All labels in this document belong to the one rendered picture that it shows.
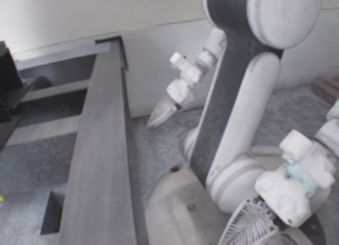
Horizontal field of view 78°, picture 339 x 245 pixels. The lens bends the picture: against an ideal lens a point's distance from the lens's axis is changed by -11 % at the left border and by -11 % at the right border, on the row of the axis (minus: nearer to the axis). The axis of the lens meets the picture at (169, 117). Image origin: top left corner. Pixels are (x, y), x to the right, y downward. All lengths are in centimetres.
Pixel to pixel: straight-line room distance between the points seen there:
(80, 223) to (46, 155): 37
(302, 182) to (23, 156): 75
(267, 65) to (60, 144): 61
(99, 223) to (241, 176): 31
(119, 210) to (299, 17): 47
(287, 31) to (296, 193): 26
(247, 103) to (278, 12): 19
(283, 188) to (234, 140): 17
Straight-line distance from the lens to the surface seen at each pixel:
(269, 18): 41
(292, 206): 40
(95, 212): 47
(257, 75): 48
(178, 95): 70
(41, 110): 110
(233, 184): 54
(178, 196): 87
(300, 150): 35
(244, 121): 51
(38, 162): 82
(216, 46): 72
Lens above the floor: 101
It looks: 32 degrees down
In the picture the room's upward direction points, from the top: 7 degrees counter-clockwise
